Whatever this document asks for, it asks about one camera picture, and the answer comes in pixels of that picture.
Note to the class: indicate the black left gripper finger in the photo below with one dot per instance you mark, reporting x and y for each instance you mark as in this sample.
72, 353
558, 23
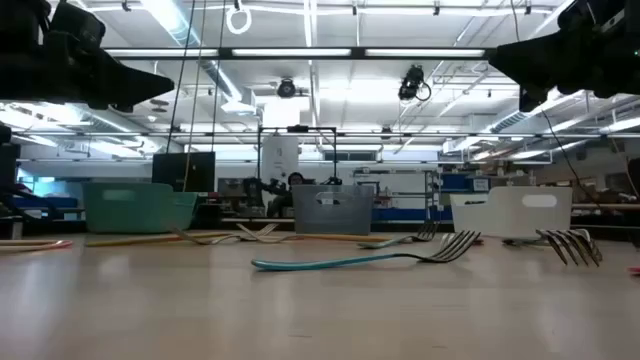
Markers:
130, 85

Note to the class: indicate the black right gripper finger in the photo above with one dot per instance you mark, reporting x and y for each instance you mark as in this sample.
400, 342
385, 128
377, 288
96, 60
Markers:
535, 65

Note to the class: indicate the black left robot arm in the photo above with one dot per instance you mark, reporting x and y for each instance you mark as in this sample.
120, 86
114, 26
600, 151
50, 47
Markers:
20, 15

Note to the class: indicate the black monitor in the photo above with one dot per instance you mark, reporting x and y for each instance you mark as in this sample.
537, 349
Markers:
170, 172

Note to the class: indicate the black equipment box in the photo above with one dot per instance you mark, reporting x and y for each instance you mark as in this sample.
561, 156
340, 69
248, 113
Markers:
9, 165

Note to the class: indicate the teal plastic bin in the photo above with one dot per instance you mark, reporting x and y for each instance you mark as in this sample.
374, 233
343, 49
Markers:
130, 210

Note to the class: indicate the blue storage bin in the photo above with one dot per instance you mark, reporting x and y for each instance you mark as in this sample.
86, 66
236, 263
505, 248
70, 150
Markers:
455, 182

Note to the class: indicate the wooden workbench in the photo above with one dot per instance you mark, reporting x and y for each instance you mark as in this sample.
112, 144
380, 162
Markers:
610, 206

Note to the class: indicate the white plastic bin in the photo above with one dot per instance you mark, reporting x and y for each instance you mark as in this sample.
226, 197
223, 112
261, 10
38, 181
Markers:
510, 217

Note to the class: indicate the grey metal shelf rack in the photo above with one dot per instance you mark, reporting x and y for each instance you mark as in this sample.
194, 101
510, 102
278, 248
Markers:
430, 195

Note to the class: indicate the white cylindrical tank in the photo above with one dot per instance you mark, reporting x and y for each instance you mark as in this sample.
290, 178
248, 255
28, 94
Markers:
280, 160

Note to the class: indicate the black crossbar with light strips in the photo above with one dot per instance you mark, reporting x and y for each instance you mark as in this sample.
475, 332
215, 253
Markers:
358, 52

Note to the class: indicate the person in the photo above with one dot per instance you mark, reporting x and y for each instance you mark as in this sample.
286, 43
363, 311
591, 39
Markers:
295, 180

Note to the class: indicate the blue low panel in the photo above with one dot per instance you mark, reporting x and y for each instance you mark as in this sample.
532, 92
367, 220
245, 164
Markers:
400, 215

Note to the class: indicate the grey translucent plastic bin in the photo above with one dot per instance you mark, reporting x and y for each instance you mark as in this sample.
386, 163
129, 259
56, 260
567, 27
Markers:
332, 215

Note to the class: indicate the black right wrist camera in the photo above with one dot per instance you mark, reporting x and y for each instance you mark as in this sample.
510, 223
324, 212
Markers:
590, 12

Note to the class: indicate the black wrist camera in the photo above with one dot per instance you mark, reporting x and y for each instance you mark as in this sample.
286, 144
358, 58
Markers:
77, 25
590, 12

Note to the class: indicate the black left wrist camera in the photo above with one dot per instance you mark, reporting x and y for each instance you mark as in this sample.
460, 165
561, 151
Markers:
77, 25

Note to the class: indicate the round black overhead camera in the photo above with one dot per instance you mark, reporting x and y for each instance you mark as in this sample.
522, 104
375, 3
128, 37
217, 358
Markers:
286, 88

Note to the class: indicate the black metal frame stand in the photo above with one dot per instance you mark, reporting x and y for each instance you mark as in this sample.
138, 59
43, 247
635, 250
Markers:
297, 128

